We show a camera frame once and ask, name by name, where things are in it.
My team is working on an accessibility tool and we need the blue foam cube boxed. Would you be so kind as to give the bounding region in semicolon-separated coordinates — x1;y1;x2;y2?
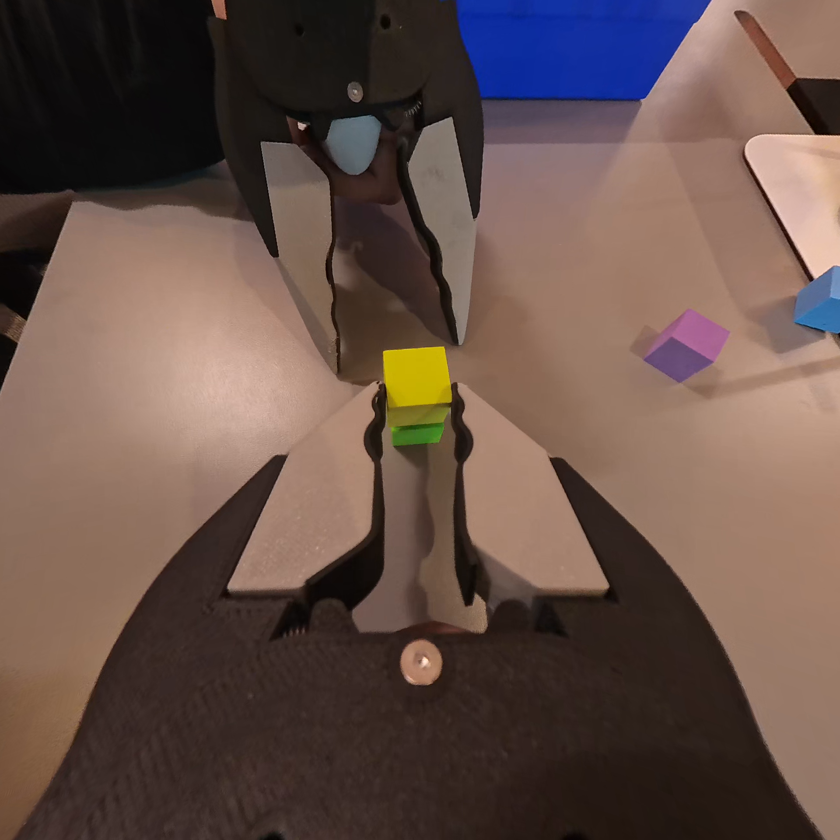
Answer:
793;265;840;332

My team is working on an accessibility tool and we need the blue plastic bin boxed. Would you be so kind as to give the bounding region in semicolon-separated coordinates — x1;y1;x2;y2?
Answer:
455;0;713;101

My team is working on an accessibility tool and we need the white document holder stand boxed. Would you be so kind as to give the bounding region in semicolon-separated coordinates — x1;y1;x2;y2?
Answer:
743;133;840;282

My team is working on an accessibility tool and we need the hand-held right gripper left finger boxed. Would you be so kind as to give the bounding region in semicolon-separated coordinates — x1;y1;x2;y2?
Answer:
225;381;388;611

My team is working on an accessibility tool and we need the person's left hand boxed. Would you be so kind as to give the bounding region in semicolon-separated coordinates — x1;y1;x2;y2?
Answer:
289;121;403;206

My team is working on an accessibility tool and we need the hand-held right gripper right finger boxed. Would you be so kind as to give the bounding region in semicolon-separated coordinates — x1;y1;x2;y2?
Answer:
451;381;609;608

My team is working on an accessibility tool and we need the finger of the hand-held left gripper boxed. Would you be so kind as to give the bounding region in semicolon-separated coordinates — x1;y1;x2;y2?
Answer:
394;117;479;347
260;140;342;375

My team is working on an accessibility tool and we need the yellow foam cube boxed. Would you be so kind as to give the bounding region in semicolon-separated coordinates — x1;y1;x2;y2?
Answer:
382;346;454;429

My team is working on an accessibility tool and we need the purple foam cube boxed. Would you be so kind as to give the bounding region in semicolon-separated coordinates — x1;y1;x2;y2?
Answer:
643;308;731;384

